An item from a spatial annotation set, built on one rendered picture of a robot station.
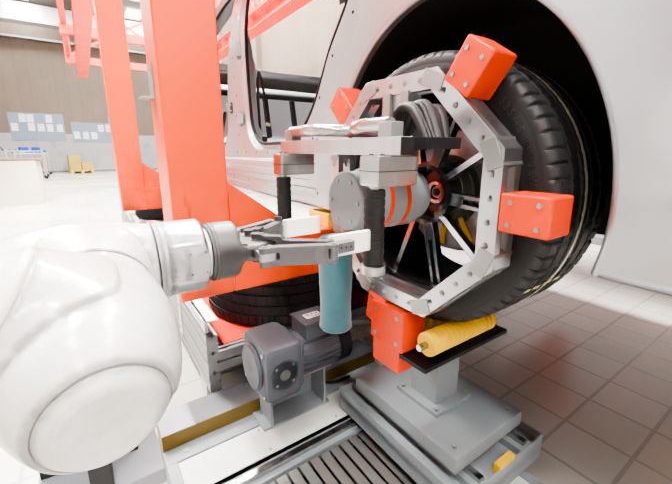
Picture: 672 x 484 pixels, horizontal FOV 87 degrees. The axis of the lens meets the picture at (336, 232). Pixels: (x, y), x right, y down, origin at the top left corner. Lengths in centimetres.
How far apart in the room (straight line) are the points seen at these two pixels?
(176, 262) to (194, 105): 71
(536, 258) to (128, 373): 69
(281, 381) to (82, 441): 90
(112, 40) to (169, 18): 197
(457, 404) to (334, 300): 50
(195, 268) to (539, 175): 60
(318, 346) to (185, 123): 77
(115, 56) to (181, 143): 202
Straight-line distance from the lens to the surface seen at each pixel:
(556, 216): 68
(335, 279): 92
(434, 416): 116
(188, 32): 112
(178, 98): 108
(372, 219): 59
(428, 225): 94
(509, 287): 82
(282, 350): 109
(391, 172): 59
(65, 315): 27
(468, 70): 75
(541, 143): 76
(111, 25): 310
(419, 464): 113
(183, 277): 44
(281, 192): 87
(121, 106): 301
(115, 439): 27
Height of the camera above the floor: 96
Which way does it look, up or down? 13 degrees down
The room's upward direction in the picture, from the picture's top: straight up
